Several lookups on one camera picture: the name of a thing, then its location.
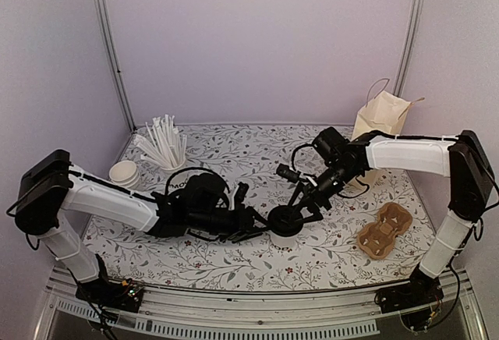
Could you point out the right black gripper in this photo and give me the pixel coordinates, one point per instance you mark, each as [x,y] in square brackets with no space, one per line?
[316,196]

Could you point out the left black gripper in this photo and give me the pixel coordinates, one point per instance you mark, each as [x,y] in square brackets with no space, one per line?
[244,222]

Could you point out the black plastic cup lid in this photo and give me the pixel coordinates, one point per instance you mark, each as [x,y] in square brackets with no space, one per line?
[282,221]

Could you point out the white paper coffee cup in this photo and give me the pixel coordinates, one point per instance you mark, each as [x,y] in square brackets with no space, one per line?
[283,243]

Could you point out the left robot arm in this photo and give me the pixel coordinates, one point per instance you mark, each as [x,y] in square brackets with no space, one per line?
[55,185]

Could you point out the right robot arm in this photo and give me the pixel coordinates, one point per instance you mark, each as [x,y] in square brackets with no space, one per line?
[461,158]

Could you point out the beige paper takeout bag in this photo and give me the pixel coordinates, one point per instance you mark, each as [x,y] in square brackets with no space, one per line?
[382,111]

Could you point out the floral patterned table mat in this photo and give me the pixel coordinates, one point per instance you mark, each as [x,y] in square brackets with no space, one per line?
[324,255]

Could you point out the brown cardboard cup carrier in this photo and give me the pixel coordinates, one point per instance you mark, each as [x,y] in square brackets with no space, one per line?
[377,239]

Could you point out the white cup holding straws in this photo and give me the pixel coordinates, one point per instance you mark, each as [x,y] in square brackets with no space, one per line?
[176,181]

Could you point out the bundle of wrapped white straws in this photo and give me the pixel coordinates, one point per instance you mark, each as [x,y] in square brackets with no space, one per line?
[164,145]

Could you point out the stack of white paper cups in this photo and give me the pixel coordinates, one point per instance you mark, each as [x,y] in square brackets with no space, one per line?
[125,174]

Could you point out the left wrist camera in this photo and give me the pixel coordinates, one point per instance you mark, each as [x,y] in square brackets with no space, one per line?
[239,195]

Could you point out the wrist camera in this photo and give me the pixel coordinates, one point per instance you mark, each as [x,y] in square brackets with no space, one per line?
[286,172]
[239,195]

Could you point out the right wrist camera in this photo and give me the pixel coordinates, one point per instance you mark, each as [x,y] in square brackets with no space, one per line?
[286,172]

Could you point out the front aluminium rail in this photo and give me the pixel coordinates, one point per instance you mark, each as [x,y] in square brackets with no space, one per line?
[178,313]

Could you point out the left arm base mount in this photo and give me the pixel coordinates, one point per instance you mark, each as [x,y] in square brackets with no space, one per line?
[126,295]

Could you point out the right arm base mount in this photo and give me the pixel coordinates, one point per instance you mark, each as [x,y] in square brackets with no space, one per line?
[419,290]

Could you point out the right metal frame post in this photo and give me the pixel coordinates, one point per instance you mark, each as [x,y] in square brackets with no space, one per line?
[409,44]

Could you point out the metal frame post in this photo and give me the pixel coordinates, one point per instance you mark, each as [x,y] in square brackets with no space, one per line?
[409,44]
[113,61]

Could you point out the left metal frame post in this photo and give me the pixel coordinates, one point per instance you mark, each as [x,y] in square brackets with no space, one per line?
[113,61]

